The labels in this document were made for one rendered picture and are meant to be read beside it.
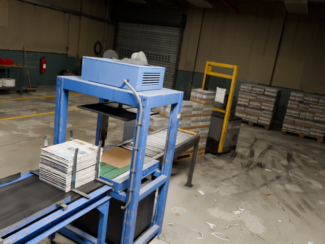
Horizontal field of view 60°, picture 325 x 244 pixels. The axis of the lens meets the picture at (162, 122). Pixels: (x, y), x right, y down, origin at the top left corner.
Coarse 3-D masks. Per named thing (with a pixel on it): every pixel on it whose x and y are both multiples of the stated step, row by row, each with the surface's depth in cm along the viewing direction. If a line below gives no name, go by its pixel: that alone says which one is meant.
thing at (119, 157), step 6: (108, 150) 300; (114, 150) 303; (120, 150) 306; (126, 150) 308; (102, 156) 281; (108, 156) 283; (114, 156) 285; (120, 156) 288; (126, 156) 290; (108, 162) 269; (114, 162) 271; (120, 162) 273; (126, 162) 275
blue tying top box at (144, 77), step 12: (84, 60) 248; (96, 60) 242; (108, 60) 245; (84, 72) 250; (96, 72) 243; (108, 72) 237; (120, 72) 232; (132, 72) 226; (144, 72) 231; (156, 72) 249; (108, 84) 239; (120, 84) 233; (132, 84) 228; (144, 84) 236; (156, 84) 256
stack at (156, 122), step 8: (152, 120) 463; (160, 120) 462; (168, 120) 478; (184, 120) 504; (192, 120) 521; (200, 120) 535; (152, 128) 464; (160, 128) 468; (184, 152) 553; (192, 152) 545; (176, 160) 518
